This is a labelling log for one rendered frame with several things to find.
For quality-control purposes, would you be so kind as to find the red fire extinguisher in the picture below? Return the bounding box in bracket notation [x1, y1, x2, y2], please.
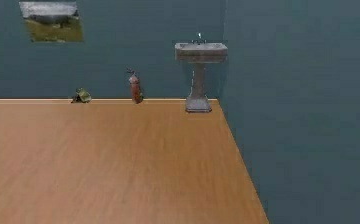
[126, 68, 145, 105]

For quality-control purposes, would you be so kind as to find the silver sink faucet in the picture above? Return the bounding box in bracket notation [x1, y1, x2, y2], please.
[191, 32, 208, 45]

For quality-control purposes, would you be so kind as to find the green crumpled cloth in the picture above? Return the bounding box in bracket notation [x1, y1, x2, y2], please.
[71, 87, 93, 104]

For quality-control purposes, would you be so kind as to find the grey pedestal sink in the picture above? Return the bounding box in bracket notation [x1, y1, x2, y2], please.
[174, 41, 229, 114]

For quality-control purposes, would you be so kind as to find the landscape picture on wall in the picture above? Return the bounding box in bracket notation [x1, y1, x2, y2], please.
[18, 1, 84, 43]

